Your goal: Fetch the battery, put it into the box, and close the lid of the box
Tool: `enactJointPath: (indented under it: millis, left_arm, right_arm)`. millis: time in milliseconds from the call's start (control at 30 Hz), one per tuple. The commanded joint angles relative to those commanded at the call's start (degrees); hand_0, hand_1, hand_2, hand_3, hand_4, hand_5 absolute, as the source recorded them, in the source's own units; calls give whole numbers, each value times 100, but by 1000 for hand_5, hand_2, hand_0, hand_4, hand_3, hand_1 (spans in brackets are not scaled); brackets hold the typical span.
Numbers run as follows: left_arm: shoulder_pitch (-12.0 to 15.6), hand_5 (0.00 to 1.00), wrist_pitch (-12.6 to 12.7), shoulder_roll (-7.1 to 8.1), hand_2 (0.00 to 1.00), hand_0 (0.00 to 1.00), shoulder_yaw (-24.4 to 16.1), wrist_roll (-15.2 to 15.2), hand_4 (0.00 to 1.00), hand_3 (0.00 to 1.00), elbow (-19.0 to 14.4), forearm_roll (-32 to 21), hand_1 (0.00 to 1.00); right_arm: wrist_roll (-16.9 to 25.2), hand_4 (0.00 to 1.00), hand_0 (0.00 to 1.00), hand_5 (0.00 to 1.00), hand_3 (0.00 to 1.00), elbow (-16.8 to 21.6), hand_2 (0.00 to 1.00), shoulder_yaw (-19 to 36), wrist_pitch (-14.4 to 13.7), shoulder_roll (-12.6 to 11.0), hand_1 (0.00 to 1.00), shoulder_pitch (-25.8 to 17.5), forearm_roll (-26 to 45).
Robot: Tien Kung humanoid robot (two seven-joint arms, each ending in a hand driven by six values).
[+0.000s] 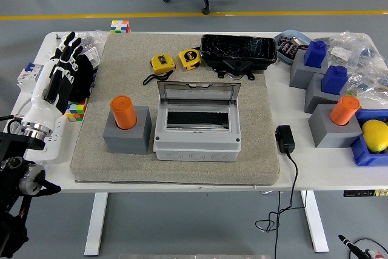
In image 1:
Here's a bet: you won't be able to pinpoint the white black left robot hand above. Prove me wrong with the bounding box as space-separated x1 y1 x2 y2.
21 30 83 134

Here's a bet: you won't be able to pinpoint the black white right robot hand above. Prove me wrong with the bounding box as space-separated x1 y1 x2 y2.
338 234 388 259

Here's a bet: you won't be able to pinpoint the orange cylinder battery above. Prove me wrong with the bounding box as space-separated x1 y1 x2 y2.
329 95 362 127
110 95 138 130

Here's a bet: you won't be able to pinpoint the smoky transparent box lid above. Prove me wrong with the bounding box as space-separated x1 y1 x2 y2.
157 80 243 106

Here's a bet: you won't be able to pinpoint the grey plastic junction box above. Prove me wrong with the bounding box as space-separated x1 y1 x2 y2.
153 101 243 162

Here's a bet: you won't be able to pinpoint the white blue circuit breaker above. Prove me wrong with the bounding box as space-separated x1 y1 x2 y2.
16 62 46 93

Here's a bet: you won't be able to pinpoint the colourful puzzle cube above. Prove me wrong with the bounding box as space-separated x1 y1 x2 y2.
65 97 89 123
109 19 132 34

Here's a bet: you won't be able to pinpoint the white table leg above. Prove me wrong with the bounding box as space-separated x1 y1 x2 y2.
299 190 330 254
84 192 109 257

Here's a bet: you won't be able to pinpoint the black cloth pouch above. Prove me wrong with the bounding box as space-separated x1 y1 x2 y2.
65 54 95 103

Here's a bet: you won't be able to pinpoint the white power strip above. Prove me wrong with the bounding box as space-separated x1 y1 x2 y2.
23 106 66 163

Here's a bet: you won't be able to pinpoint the black table control panel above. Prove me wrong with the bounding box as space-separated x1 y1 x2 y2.
343 189 388 198

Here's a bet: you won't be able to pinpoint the clear bags of small parts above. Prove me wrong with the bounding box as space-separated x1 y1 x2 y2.
45 30 109 73
327 30 388 103

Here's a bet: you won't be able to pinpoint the grey-brown table mat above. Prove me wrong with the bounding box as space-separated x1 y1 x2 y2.
70 33 280 186

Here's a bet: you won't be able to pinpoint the blue plastic bin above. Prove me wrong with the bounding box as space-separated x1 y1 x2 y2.
350 108 388 168

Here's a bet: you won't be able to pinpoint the grey block with round hole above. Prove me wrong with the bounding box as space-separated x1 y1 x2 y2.
102 106 152 155
308 103 364 149

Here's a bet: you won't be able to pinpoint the yellow lemon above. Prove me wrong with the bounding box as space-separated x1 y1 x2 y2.
361 119 388 154

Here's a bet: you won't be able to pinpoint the black power adapter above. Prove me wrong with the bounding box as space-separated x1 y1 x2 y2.
274 124 296 155

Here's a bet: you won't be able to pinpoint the grey plastic block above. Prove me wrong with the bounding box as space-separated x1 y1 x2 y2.
289 49 330 90
304 72 349 115

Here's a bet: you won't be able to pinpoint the blue bottle-shaped block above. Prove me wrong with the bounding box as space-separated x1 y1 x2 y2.
303 39 329 69
321 65 349 96

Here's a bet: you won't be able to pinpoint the black plastic tray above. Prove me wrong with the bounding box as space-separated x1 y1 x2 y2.
199 33 278 81

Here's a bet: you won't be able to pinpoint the dark snack packets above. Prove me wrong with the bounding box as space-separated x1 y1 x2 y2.
278 36 301 59

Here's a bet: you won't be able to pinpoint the light blue bowl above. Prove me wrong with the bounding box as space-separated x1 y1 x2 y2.
273 30 313 66

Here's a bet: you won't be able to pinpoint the thin black adapter cord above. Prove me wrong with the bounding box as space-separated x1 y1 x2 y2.
254 151 307 259

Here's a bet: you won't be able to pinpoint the yellow tape measure with strap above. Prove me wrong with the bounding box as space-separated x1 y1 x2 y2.
142 53 176 86

